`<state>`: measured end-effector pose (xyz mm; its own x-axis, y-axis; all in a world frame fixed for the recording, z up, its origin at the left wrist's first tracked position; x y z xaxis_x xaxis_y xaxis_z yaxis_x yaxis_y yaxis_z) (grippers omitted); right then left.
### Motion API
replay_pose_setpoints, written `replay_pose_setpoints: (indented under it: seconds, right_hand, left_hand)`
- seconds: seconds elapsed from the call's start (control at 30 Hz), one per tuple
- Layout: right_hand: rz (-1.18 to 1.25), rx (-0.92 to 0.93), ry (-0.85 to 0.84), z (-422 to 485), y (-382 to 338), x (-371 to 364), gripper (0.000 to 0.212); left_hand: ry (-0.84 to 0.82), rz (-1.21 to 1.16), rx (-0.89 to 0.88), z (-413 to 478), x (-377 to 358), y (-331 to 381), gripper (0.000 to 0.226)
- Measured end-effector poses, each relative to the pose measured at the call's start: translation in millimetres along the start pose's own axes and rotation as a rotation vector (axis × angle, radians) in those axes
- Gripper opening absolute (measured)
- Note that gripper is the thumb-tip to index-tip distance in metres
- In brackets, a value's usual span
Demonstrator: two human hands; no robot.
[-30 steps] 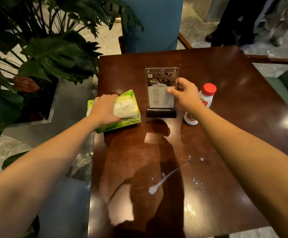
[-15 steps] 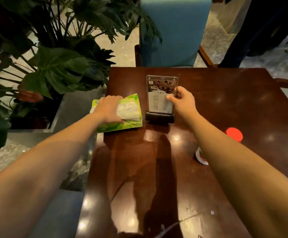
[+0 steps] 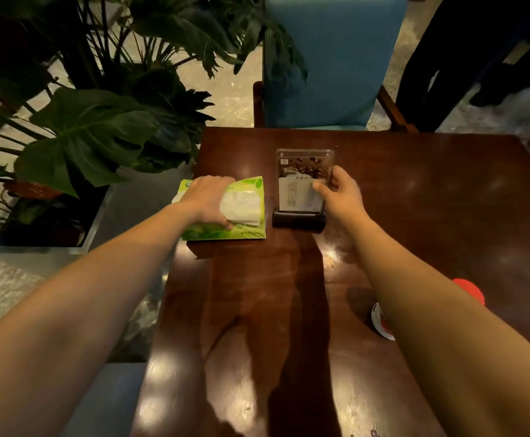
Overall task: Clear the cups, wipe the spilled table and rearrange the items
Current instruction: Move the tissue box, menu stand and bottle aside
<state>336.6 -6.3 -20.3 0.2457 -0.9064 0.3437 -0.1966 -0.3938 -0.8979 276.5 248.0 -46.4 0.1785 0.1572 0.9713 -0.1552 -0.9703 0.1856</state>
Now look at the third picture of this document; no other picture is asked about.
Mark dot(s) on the green tissue box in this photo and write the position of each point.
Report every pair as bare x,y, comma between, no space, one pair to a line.
246,209

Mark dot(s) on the blue upholstered chair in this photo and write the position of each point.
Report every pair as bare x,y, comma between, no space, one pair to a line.
333,63

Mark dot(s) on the person's left hand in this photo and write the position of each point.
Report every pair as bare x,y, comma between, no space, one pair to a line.
203,200

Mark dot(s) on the grey metal planter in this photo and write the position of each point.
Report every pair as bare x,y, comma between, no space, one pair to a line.
132,209
105,400

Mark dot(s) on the large green leafy plant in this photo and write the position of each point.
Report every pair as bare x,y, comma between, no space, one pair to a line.
91,127

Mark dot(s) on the clear acrylic menu stand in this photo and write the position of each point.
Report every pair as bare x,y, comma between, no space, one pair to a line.
299,182

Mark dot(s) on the person's left forearm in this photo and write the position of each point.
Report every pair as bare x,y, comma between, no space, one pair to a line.
73,314

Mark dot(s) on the white milk bottle red cap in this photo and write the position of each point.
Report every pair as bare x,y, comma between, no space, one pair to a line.
470,291

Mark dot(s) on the person's right hand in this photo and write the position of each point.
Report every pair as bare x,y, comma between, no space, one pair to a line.
344,202

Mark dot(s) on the person's right forearm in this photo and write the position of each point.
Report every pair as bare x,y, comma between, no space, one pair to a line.
451,350

